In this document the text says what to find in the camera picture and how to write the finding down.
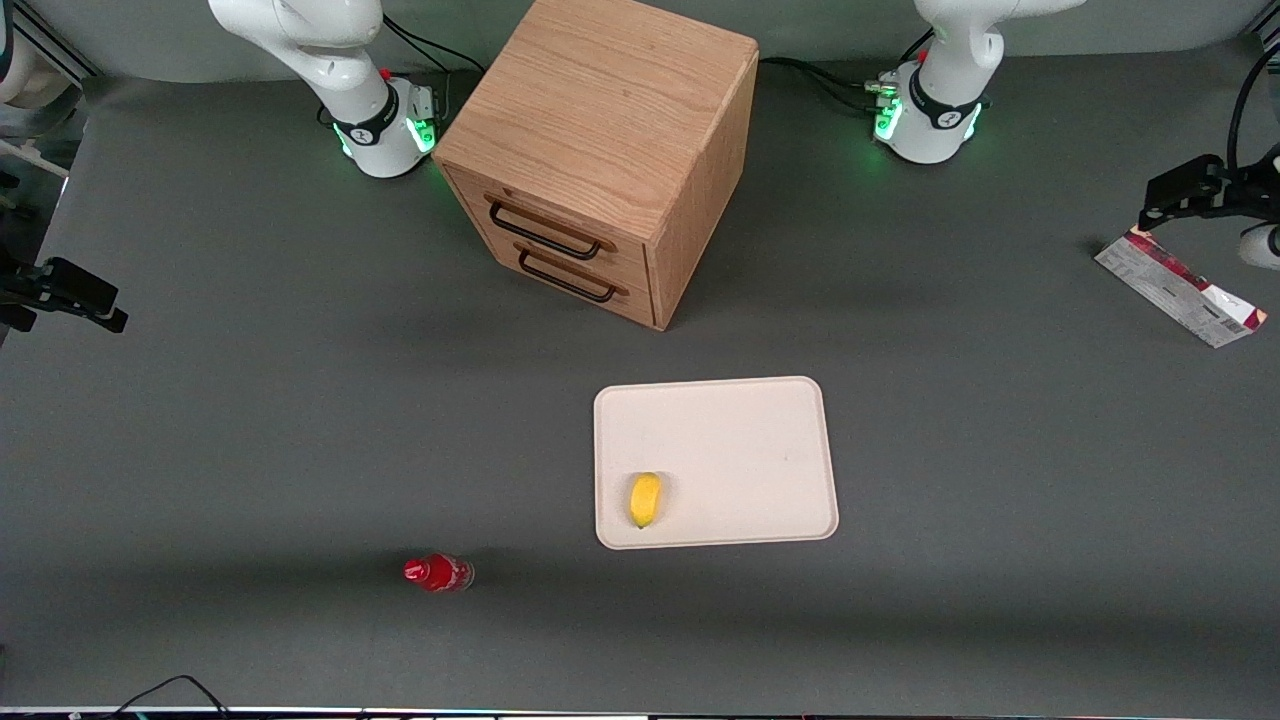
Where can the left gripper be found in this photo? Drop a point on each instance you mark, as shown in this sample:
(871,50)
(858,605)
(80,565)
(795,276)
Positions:
(1243,190)

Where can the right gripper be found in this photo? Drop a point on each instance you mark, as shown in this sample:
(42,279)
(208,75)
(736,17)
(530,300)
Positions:
(22,281)

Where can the red cookie box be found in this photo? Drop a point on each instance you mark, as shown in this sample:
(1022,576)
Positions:
(1180,290)

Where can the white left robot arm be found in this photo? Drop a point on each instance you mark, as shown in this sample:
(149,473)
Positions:
(935,110)

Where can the beige rectangular tray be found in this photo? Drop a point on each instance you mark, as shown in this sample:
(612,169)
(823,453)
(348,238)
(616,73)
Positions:
(740,450)

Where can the red plastic bottle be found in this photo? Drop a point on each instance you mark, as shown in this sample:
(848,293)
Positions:
(435,573)

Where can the wooden drawer cabinet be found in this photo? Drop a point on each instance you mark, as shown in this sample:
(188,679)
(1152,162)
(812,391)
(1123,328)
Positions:
(600,100)

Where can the yellow toy lemon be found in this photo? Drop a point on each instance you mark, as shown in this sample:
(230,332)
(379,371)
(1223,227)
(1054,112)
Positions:
(646,500)

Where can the aluminium frame rail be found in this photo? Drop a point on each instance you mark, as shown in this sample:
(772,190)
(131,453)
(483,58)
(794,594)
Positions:
(60,40)

